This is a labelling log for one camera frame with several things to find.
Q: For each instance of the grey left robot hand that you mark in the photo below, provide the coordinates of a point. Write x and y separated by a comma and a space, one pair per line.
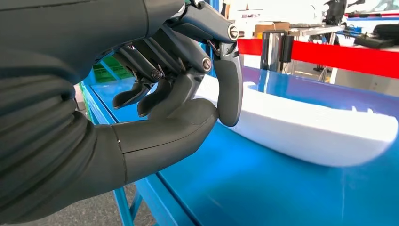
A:
78, 25

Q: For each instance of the green plastic crate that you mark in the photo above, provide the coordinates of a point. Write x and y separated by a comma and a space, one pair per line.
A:
109, 71

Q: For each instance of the cardboard box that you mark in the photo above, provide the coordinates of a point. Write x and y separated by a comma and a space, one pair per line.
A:
271, 27

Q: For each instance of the stainless steel table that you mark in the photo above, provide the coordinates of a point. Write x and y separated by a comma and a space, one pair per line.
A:
315, 30

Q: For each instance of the red barrier belt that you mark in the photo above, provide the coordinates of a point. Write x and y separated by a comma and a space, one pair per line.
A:
343, 57

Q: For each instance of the black charger device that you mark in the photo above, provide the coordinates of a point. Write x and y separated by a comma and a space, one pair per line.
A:
371, 42

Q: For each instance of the white desk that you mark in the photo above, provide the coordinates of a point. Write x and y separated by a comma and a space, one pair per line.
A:
374, 85

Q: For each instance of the chrome barrier post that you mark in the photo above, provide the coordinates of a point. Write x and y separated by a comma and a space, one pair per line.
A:
271, 50

